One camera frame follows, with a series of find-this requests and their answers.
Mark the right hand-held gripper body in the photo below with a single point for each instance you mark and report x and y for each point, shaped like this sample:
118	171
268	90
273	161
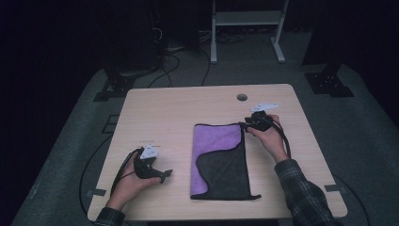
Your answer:
260	122

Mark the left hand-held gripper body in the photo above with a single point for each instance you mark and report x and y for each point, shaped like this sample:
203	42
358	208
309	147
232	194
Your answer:
145	169

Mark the grey and purple towel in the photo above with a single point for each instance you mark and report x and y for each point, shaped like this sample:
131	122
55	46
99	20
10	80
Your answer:
226	175

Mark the person's right hand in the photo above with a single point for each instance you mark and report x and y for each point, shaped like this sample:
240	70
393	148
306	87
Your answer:
273	141

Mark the person's left hand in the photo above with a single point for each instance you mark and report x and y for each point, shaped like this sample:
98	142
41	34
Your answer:
127	186

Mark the grey tape strip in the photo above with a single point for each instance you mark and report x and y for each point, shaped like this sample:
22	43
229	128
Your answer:
95	192
335	188

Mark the black stand base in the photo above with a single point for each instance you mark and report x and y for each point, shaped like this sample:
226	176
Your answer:
329	83
114	89

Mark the white metal stand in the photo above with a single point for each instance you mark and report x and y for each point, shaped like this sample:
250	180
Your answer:
247	18

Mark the dark equipment cabinet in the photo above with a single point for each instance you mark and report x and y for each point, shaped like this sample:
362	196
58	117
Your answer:
131	37

